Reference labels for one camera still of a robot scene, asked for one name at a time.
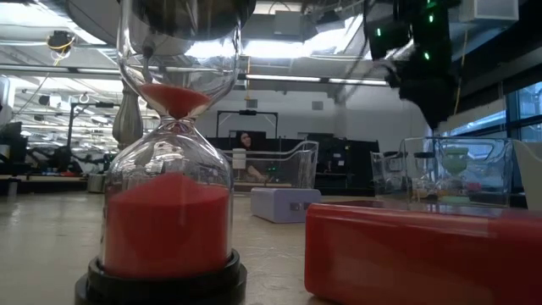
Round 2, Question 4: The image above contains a frosted plastic bin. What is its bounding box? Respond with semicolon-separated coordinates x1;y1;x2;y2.
512;139;542;212

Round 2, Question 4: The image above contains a white sand hourglass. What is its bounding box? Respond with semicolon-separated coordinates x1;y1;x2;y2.
412;151;435;200

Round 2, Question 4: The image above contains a red sand hourglass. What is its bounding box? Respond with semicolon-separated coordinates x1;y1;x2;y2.
75;0;249;305

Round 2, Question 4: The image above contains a person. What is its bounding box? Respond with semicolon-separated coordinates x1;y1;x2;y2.
237;130;273;184

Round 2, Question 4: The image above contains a ceiling light bar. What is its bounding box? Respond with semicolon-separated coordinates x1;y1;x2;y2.
244;73;389;86

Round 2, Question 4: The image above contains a black cabinet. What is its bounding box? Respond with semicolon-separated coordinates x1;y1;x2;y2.
296;133;381;197

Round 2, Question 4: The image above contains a clear plastic bin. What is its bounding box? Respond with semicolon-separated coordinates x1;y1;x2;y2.
223;140;320;191
370;136;516;208

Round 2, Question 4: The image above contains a light blue block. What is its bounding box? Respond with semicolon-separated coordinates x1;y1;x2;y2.
249;187;322;225

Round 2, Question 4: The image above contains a black monitor frame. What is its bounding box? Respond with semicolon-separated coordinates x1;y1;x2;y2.
216;109;279;139

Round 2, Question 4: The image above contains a green hourglass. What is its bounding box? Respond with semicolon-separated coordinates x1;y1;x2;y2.
440;146;471;205

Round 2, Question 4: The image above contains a red block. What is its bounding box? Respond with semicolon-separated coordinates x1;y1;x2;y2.
303;202;542;305

